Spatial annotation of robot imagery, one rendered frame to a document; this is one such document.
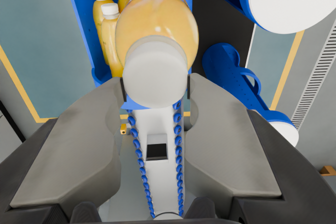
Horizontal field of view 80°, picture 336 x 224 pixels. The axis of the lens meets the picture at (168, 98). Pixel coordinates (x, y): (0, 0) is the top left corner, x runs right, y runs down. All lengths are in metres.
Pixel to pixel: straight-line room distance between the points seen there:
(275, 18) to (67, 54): 1.63
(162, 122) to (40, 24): 1.32
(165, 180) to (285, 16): 1.06
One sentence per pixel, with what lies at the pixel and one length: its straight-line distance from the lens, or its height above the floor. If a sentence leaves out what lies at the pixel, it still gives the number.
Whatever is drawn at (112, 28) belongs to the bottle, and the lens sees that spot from 0.53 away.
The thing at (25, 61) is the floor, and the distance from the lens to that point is 2.15.
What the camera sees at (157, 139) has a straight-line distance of 0.99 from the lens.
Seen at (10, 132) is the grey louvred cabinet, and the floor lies 0.15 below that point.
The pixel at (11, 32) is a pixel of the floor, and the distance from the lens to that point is 2.07.
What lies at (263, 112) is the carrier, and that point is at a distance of 0.98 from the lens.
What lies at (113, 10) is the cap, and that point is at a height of 1.12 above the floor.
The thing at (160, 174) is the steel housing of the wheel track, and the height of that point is 0.93.
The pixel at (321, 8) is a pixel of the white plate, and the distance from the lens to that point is 0.76.
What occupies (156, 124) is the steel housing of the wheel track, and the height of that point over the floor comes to 0.93.
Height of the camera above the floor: 1.63
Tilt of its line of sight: 54 degrees down
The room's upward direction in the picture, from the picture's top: 176 degrees clockwise
